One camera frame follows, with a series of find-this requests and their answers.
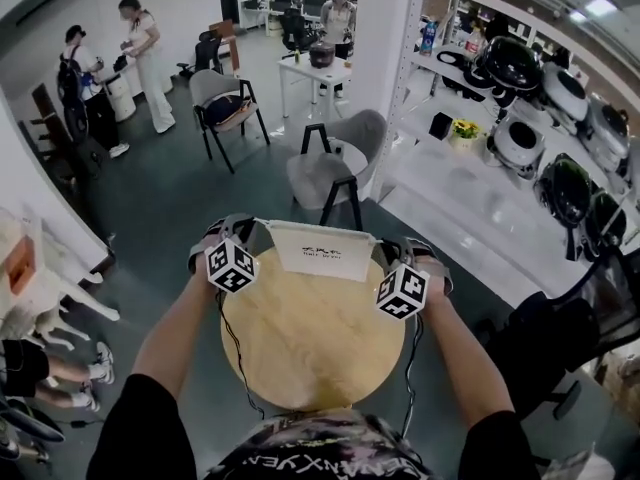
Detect black mesh office chair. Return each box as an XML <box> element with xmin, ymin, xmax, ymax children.
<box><xmin>474</xmin><ymin>247</ymin><xmax>640</xmax><ymax>422</ymax></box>

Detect yellow flowers in white pot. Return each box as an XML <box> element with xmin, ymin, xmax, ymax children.
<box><xmin>448</xmin><ymin>118</ymin><xmax>484</xmax><ymax>153</ymax></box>

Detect grey chair with black frame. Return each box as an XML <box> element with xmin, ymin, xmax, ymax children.
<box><xmin>285</xmin><ymin>109</ymin><xmax>389</xmax><ymax>232</ymax></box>

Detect person's black patterned t-shirt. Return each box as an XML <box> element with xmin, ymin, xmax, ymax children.
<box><xmin>87</xmin><ymin>372</ymin><xmax>544</xmax><ymax>480</ymax></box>

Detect orange box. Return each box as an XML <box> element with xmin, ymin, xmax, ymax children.
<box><xmin>5</xmin><ymin>235</ymin><xmax>39</xmax><ymax>297</ymax></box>

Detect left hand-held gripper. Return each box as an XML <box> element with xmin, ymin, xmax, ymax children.
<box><xmin>188</xmin><ymin>212</ymin><xmax>275</xmax><ymax>298</ymax></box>

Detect grey chair with dark cushion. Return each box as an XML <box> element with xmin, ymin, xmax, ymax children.
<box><xmin>188</xmin><ymin>69</ymin><xmax>271</xmax><ymax>174</ymax></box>

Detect round wooden table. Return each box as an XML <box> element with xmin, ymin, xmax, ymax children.
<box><xmin>219</xmin><ymin>247</ymin><xmax>407</xmax><ymax>413</ymax></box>

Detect person's left forearm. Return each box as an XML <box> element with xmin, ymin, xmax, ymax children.
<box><xmin>130</xmin><ymin>267</ymin><xmax>226</xmax><ymax>399</ymax></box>

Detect white desk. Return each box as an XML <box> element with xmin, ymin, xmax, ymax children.
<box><xmin>277</xmin><ymin>50</ymin><xmax>354</xmax><ymax>119</ymax></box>

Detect white metal shelving rack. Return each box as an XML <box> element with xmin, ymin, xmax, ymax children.
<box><xmin>374</xmin><ymin>0</ymin><xmax>640</xmax><ymax>309</ymax></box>

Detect white cylindrical side table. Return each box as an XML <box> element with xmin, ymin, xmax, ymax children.
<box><xmin>102</xmin><ymin>70</ymin><xmax>137</xmax><ymax>123</ymax></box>

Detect person's right forearm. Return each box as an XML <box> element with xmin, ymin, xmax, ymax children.
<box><xmin>415</xmin><ymin>287</ymin><xmax>516</xmax><ymax>437</ymax></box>

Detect white square column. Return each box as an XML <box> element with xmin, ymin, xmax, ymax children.
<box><xmin>357</xmin><ymin>0</ymin><xmax>416</xmax><ymax>114</ymax></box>

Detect blue label bottle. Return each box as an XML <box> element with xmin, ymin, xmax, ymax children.
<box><xmin>418</xmin><ymin>17</ymin><xmax>439</xmax><ymax>58</ymax></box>

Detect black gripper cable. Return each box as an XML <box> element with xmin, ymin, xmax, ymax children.
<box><xmin>215</xmin><ymin>290</ymin><xmax>266</xmax><ymax>422</ymax></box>
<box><xmin>402</xmin><ymin>312</ymin><xmax>426</xmax><ymax>439</ymax></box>

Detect red label bottle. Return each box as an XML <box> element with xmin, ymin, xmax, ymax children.
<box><xmin>464</xmin><ymin>25</ymin><xmax>484</xmax><ymax>57</ymax></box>

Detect dark rice cooker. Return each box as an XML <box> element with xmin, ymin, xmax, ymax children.
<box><xmin>307</xmin><ymin>40</ymin><xmax>337</xmax><ymax>68</ymax></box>

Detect cream drawstring cloth bag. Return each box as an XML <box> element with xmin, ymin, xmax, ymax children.
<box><xmin>264</xmin><ymin>219</ymin><xmax>377</xmax><ymax>284</ymax></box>

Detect brown wooden step shelf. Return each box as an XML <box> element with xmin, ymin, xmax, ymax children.
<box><xmin>18</xmin><ymin>82</ymin><xmax>101</xmax><ymax>184</ymax></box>

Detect group of round cooking appliances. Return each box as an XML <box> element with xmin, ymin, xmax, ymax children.
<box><xmin>434</xmin><ymin>35</ymin><xmax>640</xmax><ymax>264</ymax></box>

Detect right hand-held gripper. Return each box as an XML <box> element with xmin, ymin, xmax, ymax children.
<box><xmin>370</xmin><ymin>236</ymin><xmax>455</xmax><ymax>323</ymax></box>

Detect small black box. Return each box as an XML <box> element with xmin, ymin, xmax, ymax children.
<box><xmin>428</xmin><ymin>111</ymin><xmax>454</xmax><ymax>142</ymax></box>

